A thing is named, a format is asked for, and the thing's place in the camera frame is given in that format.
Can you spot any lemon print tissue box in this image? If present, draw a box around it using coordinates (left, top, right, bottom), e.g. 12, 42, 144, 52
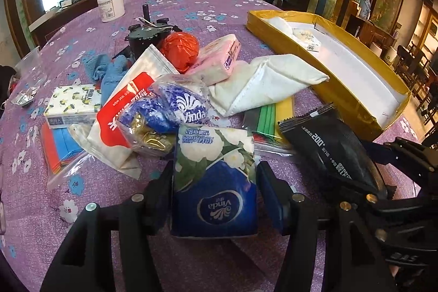
43, 84, 102, 127

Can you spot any clear bag of blue tissue packs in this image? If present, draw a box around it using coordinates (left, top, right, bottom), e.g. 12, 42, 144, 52
118, 73, 211, 156

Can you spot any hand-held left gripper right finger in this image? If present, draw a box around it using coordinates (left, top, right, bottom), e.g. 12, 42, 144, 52
256, 160, 397, 292

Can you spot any zip bag of blue red cloths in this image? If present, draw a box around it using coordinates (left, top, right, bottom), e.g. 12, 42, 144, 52
40, 123, 100, 190

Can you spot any red plastic bag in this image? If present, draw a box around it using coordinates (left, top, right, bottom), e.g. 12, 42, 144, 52
158, 31, 200, 74

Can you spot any silver foil wrapper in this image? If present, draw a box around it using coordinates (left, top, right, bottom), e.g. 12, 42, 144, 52
10, 87, 40, 107

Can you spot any white folded cloth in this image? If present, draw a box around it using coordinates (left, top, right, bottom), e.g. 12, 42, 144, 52
208, 54, 331, 117

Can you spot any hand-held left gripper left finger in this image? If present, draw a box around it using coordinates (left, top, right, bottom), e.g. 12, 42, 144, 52
40, 160, 175, 292

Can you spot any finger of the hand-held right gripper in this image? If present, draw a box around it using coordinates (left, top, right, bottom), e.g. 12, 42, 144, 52
363, 137, 438, 176
356, 191, 438, 243

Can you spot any zip bag of green yellow cloths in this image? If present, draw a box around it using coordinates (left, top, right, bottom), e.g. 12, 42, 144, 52
241, 95, 298, 156

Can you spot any wooden counter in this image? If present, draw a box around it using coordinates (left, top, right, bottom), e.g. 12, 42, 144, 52
29, 0, 180, 46

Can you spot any red white wet wipe pouch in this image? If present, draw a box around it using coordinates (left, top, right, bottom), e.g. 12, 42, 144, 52
68, 44, 180, 180

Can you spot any black electric motor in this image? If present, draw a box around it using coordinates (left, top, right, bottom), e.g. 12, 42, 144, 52
124, 4, 183, 56

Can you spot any purple floral tablecloth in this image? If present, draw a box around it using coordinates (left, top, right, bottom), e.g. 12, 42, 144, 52
0, 0, 421, 292

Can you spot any white plastic jar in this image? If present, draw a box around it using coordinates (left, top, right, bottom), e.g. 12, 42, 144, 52
97, 0, 126, 23

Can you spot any clear plastic cup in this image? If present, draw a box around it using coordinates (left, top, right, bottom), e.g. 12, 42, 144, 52
15, 47, 48, 97

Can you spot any pink tissue pack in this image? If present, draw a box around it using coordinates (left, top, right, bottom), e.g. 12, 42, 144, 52
185, 34, 242, 85

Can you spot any wooden chair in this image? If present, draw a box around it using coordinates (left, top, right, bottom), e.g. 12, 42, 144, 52
393, 45, 428, 91

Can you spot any small white cloth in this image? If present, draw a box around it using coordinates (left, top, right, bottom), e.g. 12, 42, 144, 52
267, 16, 298, 39

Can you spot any yellow cardboard box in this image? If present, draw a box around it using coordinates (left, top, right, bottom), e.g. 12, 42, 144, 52
246, 10, 412, 142

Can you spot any blue floral tissue pack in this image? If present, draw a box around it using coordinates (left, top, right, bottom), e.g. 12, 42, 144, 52
170, 125, 259, 238

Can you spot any white flat packet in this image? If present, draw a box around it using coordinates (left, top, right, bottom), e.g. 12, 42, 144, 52
291, 28, 322, 53

